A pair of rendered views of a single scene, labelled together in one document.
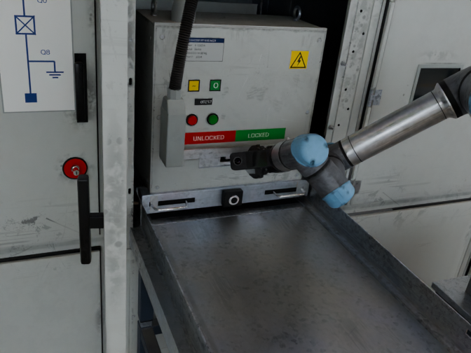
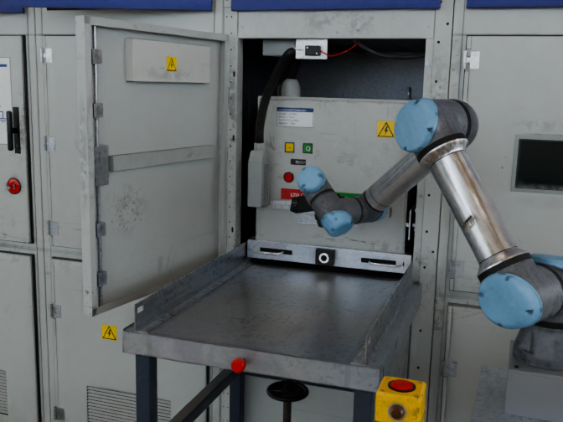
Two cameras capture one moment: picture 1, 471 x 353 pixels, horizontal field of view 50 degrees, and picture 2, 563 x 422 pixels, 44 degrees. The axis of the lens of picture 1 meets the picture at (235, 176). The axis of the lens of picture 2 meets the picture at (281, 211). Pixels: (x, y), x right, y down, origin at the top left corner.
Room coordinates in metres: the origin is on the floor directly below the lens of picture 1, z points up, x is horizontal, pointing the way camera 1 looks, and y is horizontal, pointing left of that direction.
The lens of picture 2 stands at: (-0.32, -1.35, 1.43)
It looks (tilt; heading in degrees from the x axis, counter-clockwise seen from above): 10 degrees down; 43
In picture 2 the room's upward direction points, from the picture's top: 1 degrees clockwise
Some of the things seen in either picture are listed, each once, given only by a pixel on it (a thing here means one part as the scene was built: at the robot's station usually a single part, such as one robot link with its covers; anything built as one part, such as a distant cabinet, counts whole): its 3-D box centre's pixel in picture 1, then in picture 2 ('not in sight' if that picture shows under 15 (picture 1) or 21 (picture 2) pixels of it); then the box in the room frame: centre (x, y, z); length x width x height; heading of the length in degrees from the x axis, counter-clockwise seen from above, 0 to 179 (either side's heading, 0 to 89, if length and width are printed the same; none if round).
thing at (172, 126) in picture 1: (172, 130); (259, 177); (1.21, 0.17, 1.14); 0.08 x 0.05 x 0.17; 25
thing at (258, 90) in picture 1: (237, 115); (329, 177); (1.36, 0.01, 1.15); 0.48 x 0.01 x 0.48; 115
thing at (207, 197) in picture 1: (228, 192); (327, 254); (1.37, 0.02, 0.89); 0.54 x 0.05 x 0.06; 115
